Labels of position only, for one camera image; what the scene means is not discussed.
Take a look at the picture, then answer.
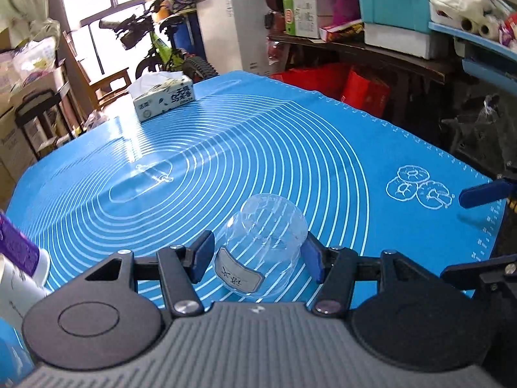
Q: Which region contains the clear plastic cup with label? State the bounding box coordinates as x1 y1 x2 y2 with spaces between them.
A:
213 194 309 300

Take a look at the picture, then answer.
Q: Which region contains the white paper cup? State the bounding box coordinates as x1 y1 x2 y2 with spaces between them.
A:
0 255 51 331

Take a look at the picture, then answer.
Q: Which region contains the purple paper cup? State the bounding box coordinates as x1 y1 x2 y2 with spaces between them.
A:
0 211 51 286

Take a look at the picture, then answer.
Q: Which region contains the blue and yellow paper cup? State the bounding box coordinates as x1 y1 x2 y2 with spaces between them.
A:
0 320 34 387

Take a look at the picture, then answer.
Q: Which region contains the blue silicone baking mat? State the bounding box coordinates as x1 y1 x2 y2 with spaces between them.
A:
6 72 506 289

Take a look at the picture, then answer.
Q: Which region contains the tissue box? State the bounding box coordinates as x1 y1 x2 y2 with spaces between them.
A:
128 72 195 123

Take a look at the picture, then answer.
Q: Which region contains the red gift box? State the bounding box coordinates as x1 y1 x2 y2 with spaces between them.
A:
271 62 391 118

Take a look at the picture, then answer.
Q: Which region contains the wooden chair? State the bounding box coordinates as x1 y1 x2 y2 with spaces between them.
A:
59 32 132 114

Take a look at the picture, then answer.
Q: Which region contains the green bicycle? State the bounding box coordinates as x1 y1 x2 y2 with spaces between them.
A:
99 0 218 83

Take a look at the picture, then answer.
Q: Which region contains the black metal stool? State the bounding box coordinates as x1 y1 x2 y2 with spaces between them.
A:
14 81 83 160

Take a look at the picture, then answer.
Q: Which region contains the white chest freezer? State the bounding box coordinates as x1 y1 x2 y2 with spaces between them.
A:
195 0 279 76

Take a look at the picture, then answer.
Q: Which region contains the green white carton box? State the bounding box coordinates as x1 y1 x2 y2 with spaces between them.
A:
283 0 336 39

